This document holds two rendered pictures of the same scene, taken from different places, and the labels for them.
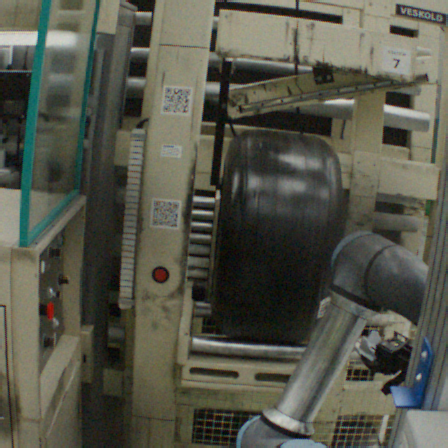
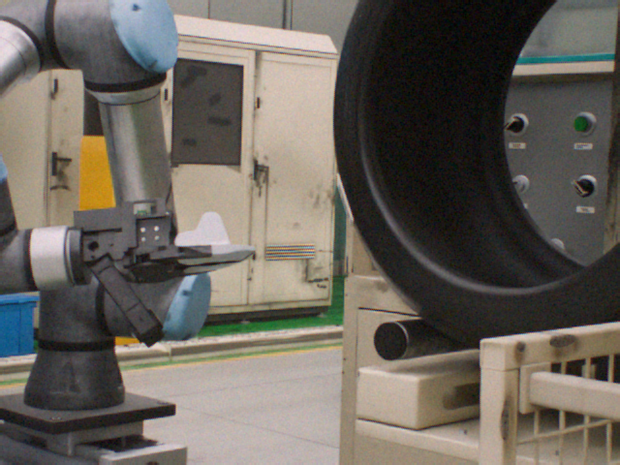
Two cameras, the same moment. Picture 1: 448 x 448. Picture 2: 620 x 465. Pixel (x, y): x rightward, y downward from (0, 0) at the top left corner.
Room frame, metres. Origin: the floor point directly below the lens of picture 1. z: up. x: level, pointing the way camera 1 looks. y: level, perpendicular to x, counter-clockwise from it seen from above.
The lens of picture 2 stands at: (2.85, -1.42, 1.10)
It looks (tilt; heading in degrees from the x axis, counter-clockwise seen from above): 3 degrees down; 133
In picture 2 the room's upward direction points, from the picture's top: 2 degrees clockwise
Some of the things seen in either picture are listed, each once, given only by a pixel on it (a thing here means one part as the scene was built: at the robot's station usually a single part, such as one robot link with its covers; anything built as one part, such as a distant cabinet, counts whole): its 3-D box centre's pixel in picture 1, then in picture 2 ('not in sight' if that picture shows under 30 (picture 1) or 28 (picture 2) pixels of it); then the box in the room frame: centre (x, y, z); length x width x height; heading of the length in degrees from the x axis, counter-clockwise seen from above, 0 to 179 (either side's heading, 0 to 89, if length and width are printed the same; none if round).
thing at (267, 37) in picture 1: (316, 45); not in sight; (2.37, -0.23, 1.71); 0.61 x 0.25 x 0.15; 91
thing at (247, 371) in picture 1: (250, 370); (475, 383); (1.93, -0.11, 0.84); 0.36 x 0.09 x 0.06; 91
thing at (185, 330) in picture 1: (187, 324); not in sight; (2.07, 0.07, 0.90); 0.40 x 0.03 x 0.10; 1
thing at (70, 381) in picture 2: not in sight; (76, 368); (1.25, -0.20, 0.77); 0.15 x 0.15 x 0.10
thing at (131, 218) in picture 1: (133, 219); not in sight; (2.02, 0.23, 1.19); 0.05 x 0.04 x 0.48; 1
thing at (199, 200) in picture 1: (183, 238); not in sight; (2.45, 0.12, 1.05); 0.20 x 0.15 x 0.30; 91
